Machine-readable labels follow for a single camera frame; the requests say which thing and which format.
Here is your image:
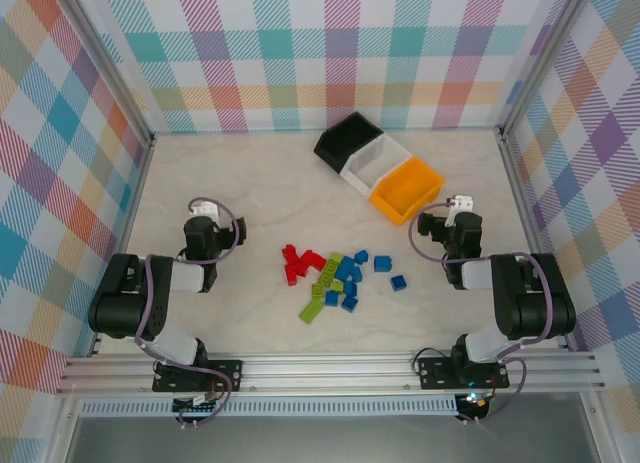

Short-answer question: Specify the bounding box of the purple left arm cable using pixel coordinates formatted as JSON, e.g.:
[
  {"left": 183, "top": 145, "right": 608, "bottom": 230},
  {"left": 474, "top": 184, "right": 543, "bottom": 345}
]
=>
[{"left": 134, "top": 196, "right": 240, "bottom": 429}]

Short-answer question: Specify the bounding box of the black plastic bin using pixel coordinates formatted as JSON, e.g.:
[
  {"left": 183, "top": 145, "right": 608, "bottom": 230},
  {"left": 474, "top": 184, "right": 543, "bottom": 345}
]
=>
[{"left": 313, "top": 111, "right": 385, "bottom": 174}]

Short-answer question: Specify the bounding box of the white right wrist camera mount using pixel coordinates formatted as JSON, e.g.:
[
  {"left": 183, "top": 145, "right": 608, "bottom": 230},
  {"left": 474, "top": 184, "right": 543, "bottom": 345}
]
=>
[{"left": 446, "top": 194, "right": 475, "bottom": 228}]

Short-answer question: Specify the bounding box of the white plastic bin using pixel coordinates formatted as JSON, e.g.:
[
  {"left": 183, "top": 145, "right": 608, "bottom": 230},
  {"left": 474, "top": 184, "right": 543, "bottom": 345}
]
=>
[{"left": 339, "top": 134, "right": 415, "bottom": 197}]

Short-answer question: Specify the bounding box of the small controller board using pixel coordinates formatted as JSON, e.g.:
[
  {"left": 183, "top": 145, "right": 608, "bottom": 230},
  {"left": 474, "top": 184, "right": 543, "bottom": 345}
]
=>
[
  {"left": 457, "top": 390, "right": 494, "bottom": 422},
  {"left": 172, "top": 390, "right": 221, "bottom": 419}
]

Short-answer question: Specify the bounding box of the long green lego plate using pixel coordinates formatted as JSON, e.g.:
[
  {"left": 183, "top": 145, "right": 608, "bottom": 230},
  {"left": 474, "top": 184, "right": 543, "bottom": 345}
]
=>
[{"left": 298, "top": 299, "right": 325, "bottom": 326}]

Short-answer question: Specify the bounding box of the aluminium frame post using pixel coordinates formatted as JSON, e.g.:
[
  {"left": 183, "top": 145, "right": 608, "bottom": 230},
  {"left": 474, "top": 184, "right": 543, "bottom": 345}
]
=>
[
  {"left": 47, "top": 0, "right": 156, "bottom": 149},
  {"left": 497, "top": 0, "right": 601, "bottom": 139}
]

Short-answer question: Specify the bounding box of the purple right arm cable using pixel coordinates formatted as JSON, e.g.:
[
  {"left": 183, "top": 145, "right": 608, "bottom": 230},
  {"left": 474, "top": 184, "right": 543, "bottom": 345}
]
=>
[{"left": 408, "top": 197, "right": 557, "bottom": 427}]

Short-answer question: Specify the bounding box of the aluminium side rail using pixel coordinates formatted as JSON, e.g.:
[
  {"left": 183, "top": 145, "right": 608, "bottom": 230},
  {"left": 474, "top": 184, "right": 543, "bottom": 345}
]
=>
[
  {"left": 87, "top": 132, "right": 157, "bottom": 359},
  {"left": 498, "top": 127, "right": 574, "bottom": 352}
]

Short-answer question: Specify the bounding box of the grey metal panel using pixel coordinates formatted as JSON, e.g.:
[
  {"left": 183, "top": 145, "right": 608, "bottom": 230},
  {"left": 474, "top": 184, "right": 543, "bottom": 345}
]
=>
[{"left": 64, "top": 415, "right": 601, "bottom": 463}]

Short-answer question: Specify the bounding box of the orange plastic bin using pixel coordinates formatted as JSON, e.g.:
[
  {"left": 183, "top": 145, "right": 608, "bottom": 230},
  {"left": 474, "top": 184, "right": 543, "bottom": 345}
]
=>
[{"left": 368, "top": 156, "right": 447, "bottom": 228}]

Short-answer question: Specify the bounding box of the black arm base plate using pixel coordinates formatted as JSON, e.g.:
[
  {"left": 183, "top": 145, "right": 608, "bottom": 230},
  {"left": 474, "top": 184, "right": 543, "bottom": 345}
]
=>
[
  {"left": 152, "top": 358, "right": 245, "bottom": 394},
  {"left": 417, "top": 355, "right": 511, "bottom": 390}
]

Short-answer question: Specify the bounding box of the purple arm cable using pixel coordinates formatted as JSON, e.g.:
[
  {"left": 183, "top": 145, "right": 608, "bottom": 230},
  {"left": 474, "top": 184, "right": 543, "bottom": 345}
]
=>
[
  {"left": 408, "top": 197, "right": 557, "bottom": 427},
  {"left": 134, "top": 196, "right": 240, "bottom": 429}
]

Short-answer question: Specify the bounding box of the aluminium mounting rail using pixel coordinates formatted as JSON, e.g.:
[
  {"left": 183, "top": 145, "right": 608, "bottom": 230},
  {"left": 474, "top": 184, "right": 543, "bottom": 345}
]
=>
[{"left": 54, "top": 350, "right": 607, "bottom": 399}]

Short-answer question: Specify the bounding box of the slotted cable duct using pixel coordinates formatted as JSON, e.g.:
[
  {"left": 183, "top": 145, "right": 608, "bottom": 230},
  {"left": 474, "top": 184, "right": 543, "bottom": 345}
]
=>
[{"left": 79, "top": 398, "right": 459, "bottom": 418}]

